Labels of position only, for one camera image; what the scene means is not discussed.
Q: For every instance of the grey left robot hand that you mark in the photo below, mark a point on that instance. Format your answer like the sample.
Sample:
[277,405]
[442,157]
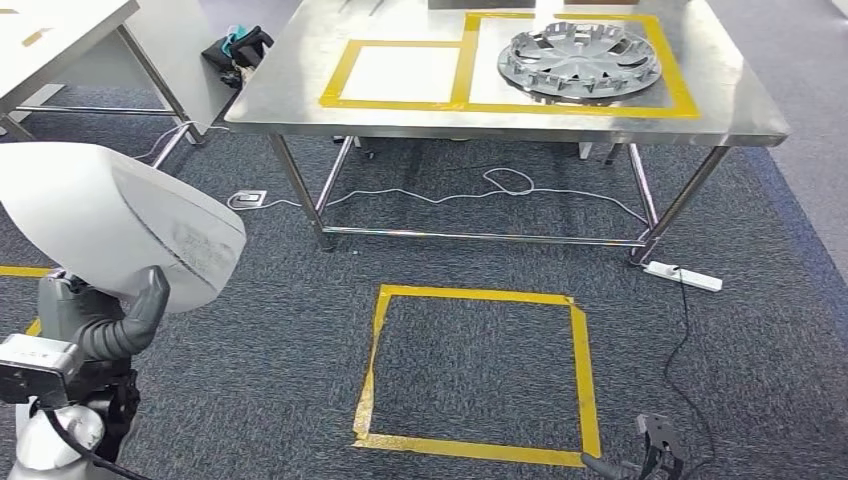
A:
[86,311]

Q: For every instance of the white curved plastic part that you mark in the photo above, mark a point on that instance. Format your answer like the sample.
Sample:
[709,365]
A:
[99,212]

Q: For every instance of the steel workbench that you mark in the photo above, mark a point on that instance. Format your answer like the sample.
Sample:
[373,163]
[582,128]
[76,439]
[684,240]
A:
[278,79]

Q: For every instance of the yellow tape frames on workbench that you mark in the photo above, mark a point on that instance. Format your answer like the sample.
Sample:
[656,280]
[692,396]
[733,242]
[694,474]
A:
[464,66]

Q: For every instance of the yellow floor tape marking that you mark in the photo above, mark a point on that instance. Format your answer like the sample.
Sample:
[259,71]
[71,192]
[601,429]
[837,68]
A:
[20,271]

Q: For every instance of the floor socket plate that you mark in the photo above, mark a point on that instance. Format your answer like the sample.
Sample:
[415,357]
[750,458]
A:
[248,199]

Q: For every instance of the white panel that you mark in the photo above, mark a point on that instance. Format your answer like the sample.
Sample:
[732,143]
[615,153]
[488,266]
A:
[185,60]

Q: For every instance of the black and teal bag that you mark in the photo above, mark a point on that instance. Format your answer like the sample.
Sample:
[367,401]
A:
[248,46]

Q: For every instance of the yellow floor tape square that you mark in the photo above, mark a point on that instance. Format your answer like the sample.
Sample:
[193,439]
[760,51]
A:
[586,371]

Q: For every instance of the grey wheel cover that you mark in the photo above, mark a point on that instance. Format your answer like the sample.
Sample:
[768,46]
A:
[576,66]

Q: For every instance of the white power strip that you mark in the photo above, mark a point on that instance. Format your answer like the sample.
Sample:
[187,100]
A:
[696,279]

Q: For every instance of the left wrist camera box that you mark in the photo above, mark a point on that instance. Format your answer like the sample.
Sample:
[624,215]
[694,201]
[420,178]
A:
[40,364]

